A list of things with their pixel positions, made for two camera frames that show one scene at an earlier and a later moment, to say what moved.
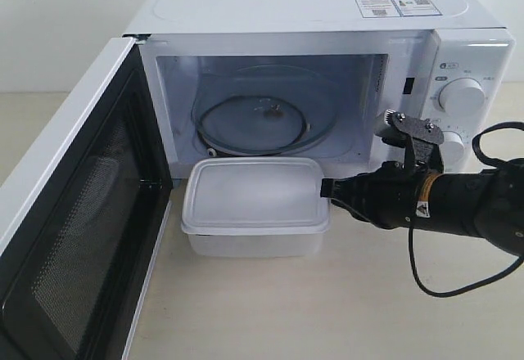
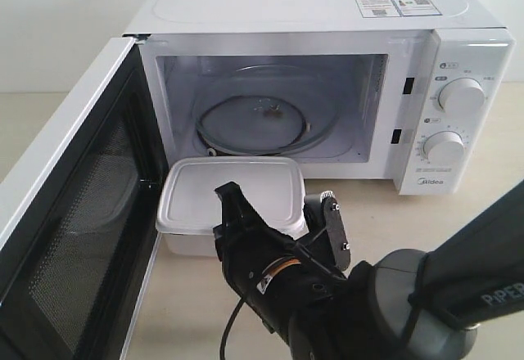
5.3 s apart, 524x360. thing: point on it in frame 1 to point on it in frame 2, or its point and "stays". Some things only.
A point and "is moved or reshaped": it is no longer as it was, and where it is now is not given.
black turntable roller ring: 256,151 stays
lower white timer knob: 452,148 stays
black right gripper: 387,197 to 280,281
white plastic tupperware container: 255,206 is moved or reshaped
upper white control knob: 463,97 stays
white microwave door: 82,217 stays
